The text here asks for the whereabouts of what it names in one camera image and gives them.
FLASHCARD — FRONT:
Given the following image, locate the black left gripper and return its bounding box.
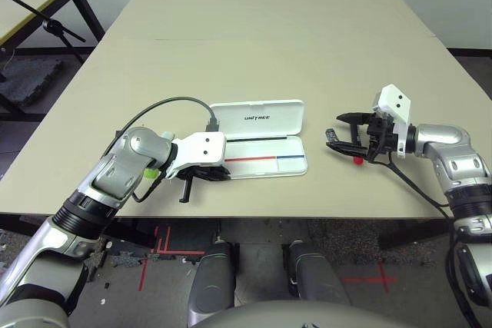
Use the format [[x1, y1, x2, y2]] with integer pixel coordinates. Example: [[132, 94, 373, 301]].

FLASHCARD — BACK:
[[171, 166, 233, 204]]

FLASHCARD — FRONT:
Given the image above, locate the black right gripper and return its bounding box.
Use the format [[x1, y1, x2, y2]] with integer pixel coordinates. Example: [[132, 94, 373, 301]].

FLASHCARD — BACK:
[[325, 111, 400, 162]]

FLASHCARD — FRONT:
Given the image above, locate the green capped highlighter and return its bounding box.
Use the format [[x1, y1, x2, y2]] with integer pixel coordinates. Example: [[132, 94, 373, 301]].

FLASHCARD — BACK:
[[144, 131, 174, 180]]

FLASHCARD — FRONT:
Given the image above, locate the white plastic pencil case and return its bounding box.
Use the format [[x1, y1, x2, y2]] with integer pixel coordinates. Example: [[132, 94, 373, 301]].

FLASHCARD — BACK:
[[209, 98, 310, 178]]

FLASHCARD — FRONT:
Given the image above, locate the grey robot left leg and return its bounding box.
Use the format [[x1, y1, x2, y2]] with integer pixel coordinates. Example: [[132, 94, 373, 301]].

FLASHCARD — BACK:
[[186, 241, 236, 323]]

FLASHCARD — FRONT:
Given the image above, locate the grey robot leg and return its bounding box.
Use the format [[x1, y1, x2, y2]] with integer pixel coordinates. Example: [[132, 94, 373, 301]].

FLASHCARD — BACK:
[[186, 241, 236, 323], [288, 239, 353, 306]]

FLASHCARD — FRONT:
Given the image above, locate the grey foam floor mat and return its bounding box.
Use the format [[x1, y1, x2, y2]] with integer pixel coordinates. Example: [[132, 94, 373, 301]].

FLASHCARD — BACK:
[[307, 219, 458, 267], [0, 55, 65, 108]]

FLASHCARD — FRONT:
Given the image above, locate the grey robot right leg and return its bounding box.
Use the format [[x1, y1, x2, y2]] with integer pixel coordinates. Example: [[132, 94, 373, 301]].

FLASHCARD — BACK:
[[288, 239, 353, 306]]

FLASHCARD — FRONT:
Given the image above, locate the red floor tape cross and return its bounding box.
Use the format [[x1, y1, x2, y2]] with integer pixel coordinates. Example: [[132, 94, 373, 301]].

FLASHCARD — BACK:
[[341, 260, 397, 293]]

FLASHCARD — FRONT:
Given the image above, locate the grey robot torso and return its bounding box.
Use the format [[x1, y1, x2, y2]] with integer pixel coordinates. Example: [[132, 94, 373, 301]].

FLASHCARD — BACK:
[[188, 299, 385, 328]]

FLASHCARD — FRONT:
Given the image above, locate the black tripod stand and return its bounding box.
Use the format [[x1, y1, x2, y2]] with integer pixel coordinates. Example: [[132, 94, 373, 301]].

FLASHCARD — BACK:
[[0, 0, 88, 83]]

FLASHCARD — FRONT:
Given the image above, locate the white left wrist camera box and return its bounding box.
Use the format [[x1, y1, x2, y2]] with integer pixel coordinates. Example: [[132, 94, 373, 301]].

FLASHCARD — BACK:
[[168, 131, 227, 180]]

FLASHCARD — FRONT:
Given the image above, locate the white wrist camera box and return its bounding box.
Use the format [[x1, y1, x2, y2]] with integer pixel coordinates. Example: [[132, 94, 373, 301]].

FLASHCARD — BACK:
[[168, 131, 227, 180], [370, 84, 412, 158]]

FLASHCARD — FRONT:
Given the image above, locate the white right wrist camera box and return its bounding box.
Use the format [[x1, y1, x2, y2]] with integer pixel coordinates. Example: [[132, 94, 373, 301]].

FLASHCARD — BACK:
[[370, 84, 412, 158]]

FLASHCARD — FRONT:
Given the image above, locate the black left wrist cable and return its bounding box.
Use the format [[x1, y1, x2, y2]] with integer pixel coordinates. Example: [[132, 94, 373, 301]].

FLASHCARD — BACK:
[[102, 96, 221, 152]]

